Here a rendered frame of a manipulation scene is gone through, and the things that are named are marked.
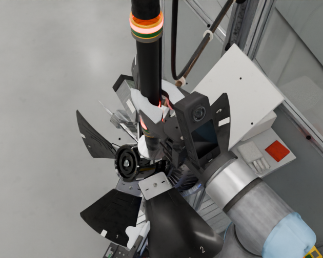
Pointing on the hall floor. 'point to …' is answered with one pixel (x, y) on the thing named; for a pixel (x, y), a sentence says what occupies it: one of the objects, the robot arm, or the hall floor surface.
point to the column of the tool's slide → (248, 16)
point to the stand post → (197, 199)
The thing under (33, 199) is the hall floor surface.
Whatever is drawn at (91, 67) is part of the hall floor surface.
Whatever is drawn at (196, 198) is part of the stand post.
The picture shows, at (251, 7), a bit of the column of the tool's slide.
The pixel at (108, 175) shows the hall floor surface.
